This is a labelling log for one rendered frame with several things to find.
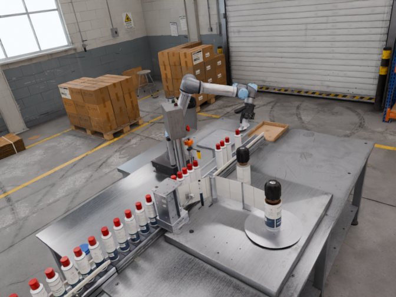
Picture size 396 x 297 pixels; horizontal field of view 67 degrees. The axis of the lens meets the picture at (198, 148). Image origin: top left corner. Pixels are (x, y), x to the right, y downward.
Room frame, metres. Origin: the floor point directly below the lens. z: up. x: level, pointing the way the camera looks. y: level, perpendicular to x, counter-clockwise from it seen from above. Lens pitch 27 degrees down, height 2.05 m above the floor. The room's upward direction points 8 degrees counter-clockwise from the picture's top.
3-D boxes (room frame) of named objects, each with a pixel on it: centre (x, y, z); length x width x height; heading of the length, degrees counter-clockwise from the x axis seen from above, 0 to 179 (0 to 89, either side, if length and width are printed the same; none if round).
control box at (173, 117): (1.72, 0.12, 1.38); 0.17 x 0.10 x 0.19; 14
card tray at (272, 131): (2.49, -0.67, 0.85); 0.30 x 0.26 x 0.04; 139
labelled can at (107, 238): (1.15, 0.51, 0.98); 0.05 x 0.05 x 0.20
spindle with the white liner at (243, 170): (1.61, -0.27, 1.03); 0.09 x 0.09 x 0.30
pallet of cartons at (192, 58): (6.15, -0.13, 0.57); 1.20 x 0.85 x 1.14; 140
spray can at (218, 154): (1.89, -0.14, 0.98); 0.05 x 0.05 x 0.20
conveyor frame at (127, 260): (1.74, -0.01, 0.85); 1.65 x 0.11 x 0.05; 139
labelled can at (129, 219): (1.26, 0.41, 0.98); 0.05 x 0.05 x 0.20
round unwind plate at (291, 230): (1.21, -0.35, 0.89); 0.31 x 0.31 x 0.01
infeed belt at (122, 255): (1.74, -0.01, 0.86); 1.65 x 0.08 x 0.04; 139
